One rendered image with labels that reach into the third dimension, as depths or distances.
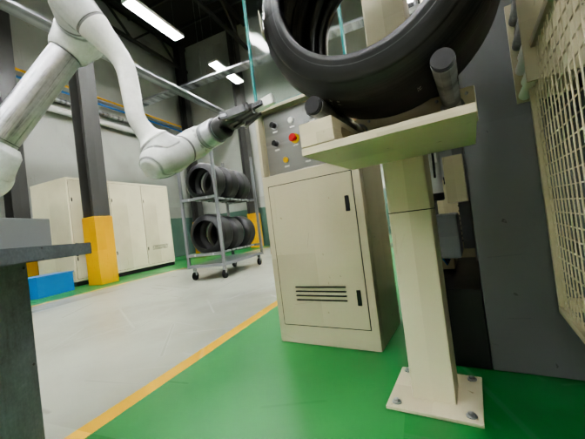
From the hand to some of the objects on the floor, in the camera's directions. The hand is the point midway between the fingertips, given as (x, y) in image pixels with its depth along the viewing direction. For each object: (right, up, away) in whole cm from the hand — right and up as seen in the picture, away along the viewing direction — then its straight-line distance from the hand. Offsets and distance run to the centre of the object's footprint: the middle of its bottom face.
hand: (264, 103), depth 92 cm
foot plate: (+57, -94, +9) cm, 110 cm away
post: (+57, -94, +9) cm, 110 cm away
